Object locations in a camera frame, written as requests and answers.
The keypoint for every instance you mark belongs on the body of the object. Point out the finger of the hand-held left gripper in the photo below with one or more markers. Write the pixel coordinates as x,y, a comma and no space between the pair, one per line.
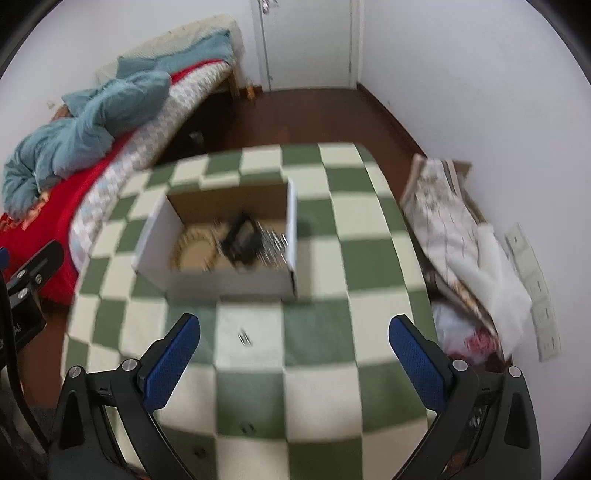
37,263
3,258

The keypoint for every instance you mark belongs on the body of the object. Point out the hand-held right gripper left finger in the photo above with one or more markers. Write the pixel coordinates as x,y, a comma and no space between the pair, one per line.
168,364

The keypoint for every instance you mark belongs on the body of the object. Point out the white cloth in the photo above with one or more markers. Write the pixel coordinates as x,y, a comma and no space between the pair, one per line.
498,295

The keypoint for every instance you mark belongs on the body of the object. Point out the white door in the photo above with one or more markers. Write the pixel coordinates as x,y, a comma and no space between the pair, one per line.
307,41

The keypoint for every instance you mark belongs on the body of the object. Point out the plastic bag with red print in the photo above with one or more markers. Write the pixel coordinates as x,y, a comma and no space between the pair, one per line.
461,332

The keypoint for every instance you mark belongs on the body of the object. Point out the black fitness band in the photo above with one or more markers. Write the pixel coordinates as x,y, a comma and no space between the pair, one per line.
240,240

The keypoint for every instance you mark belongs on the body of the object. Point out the green white checkered tablecloth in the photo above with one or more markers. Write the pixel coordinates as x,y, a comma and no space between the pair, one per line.
314,341

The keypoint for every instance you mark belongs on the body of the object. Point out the white power strip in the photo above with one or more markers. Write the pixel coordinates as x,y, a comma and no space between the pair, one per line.
535,295

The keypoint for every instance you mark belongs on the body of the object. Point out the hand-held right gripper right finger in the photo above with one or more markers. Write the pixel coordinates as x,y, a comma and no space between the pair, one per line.
418,362

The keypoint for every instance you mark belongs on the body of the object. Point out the floral quilted cloth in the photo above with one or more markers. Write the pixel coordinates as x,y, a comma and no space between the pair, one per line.
443,230

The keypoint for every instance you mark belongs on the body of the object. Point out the small silver earring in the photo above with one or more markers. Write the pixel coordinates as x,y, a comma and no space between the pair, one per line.
244,337

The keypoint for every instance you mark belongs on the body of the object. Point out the bed with red blanket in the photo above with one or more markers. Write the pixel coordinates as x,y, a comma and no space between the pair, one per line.
51,217

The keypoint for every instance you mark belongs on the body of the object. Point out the cardboard box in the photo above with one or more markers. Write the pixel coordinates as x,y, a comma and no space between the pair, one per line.
221,281

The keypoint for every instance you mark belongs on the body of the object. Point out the blue duvet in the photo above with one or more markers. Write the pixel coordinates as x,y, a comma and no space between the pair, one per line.
92,120

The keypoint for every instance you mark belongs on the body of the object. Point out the cream bed headboard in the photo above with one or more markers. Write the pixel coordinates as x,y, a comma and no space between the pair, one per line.
184,37

